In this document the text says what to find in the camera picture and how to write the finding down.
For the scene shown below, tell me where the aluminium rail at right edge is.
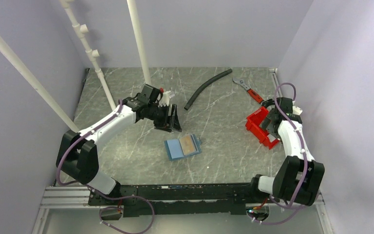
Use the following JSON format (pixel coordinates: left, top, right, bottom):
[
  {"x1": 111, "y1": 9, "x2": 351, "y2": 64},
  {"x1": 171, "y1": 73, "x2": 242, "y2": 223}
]
[{"x1": 269, "y1": 68, "x2": 282, "y2": 97}]

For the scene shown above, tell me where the white PVC pipe frame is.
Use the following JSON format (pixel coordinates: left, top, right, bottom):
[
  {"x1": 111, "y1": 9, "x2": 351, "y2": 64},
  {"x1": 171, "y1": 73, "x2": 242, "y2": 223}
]
[{"x1": 0, "y1": 0, "x2": 151, "y2": 132}]

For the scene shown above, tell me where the black base bar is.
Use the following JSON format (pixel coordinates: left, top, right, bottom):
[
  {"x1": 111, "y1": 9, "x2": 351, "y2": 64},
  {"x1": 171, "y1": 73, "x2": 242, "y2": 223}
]
[{"x1": 88, "y1": 182, "x2": 271, "y2": 217}]

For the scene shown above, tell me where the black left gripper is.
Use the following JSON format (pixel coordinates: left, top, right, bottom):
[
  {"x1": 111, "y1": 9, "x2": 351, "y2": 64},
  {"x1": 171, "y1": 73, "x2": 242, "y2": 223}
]
[{"x1": 148, "y1": 104, "x2": 182, "y2": 133}]

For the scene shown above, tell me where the blue card holder wallet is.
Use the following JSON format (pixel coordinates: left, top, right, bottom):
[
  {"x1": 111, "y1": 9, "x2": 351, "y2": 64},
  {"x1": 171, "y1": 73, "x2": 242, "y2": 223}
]
[{"x1": 164, "y1": 134, "x2": 202, "y2": 161}]

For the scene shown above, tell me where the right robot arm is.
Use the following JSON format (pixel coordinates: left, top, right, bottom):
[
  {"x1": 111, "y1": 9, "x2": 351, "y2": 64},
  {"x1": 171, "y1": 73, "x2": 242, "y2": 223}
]
[{"x1": 249, "y1": 97, "x2": 325, "y2": 206}]

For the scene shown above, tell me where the red plastic bin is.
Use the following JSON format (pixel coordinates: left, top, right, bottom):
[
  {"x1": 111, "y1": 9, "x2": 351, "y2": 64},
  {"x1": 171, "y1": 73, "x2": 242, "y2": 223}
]
[{"x1": 245, "y1": 107, "x2": 279, "y2": 150}]

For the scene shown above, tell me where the black foam hose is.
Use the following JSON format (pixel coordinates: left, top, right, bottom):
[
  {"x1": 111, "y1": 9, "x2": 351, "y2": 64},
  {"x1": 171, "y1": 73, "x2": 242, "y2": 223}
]
[{"x1": 184, "y1": 68, "x2": 233, "y2": 111}]

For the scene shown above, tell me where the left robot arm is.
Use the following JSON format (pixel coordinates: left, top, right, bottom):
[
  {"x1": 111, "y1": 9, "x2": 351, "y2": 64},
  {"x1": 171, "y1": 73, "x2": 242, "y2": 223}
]
[{"x1": 56, "y1": 84, "x2": 182, "y2": 205}]

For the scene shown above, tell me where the aluminium rail at front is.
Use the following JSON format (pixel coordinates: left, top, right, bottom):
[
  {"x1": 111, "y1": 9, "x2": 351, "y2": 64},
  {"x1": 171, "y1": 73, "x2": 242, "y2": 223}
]
[{"x1": 40, "y1": 183, "x2": 325, "y2": 209}]

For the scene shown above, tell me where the red-handled adjustable wrench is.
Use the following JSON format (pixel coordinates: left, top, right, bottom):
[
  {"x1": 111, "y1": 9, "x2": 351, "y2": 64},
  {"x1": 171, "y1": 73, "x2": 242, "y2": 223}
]
[{"x1": 232, "y1": 78, "x2": 263, "y2": 104}]

